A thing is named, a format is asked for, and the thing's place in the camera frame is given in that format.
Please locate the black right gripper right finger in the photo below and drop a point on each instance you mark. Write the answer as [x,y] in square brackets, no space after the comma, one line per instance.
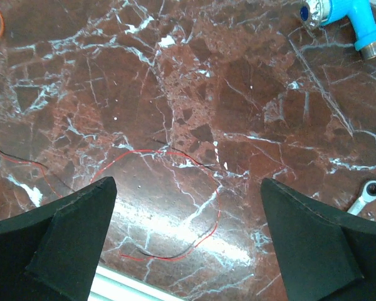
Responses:
[323,253]

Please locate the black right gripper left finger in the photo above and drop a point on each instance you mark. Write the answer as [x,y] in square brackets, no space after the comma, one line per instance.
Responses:
[52,252]

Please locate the silver ratchet wrench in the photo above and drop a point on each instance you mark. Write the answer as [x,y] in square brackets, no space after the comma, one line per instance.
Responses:
[367,195]

